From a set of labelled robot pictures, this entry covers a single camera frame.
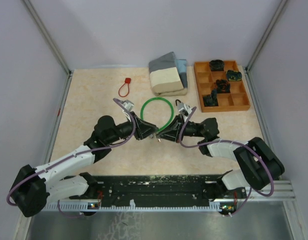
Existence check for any aluminium frame post right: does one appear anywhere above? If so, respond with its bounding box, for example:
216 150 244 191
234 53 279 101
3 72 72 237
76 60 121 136
245 0 289 72

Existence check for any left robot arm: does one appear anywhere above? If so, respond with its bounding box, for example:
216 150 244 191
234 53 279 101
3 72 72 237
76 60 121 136
6 112 158 218

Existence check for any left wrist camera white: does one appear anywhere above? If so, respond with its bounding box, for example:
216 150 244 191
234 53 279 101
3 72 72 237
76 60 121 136
121 100 134 112

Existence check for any dark rolled item middle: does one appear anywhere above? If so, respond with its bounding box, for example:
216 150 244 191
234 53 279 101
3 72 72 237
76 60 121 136
216 79 231 94

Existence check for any dark rolled item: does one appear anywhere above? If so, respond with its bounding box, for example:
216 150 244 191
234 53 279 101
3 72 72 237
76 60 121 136
226 70 242 82
209 59 225 72
216 79 231 94
203 89 218 107

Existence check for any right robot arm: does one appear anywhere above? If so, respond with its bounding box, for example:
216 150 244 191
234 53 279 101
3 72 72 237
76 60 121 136
157 115 285 198

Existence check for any red cable seal lock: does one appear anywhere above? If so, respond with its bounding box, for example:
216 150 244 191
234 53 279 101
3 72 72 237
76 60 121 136
118 77 131 98

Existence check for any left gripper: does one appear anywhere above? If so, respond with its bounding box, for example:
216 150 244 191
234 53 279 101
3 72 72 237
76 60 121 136
106 111 159 144

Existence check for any folded grey beige cloth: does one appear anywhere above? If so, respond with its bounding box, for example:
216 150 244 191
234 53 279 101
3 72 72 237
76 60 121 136
148 51 188 97

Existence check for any dark rolled item right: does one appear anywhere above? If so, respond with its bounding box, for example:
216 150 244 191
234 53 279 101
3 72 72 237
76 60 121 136
226 70 242 82

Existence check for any wooden compartment tray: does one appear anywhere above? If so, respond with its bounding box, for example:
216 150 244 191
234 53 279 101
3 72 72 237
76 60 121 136
194 60 251 113

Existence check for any green cable lock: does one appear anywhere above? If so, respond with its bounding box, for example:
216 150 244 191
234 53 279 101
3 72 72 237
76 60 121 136
140 97 174 133

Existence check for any aluminium frame post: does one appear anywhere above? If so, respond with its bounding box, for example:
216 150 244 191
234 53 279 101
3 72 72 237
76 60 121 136
21 0 71 75
245 0 289 72

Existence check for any aluminium frame post left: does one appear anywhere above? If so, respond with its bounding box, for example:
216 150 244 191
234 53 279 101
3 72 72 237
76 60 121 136
21 0 71 75

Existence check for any dark rolled item top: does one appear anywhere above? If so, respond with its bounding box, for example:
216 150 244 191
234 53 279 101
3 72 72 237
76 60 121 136
209 59 225 72

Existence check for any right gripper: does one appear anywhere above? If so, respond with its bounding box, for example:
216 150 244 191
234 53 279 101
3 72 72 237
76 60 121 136
157 113 206 143

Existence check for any dark rolled item lower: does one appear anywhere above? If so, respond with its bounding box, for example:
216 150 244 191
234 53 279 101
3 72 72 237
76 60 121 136
203 89 218 107

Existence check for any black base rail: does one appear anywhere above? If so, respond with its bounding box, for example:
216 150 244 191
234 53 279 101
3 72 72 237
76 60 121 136
73 174 247 208

